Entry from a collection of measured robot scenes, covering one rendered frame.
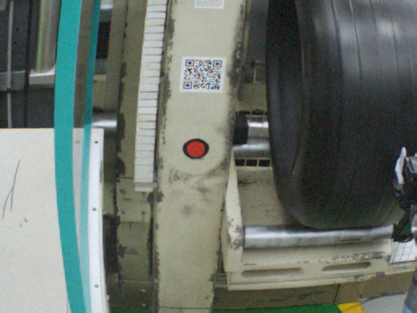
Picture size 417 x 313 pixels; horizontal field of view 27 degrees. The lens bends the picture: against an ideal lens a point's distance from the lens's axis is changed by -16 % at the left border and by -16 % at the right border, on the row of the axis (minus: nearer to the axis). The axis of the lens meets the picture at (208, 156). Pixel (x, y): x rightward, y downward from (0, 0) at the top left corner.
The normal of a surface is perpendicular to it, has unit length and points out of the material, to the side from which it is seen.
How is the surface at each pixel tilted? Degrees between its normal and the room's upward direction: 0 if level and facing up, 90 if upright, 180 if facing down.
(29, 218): 0
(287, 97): 54
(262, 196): 0
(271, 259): 0
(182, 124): 90
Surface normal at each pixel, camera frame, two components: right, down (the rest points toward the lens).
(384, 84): 0.09, 0.12
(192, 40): 0.07, 0.61
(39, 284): 0.07, -0.80
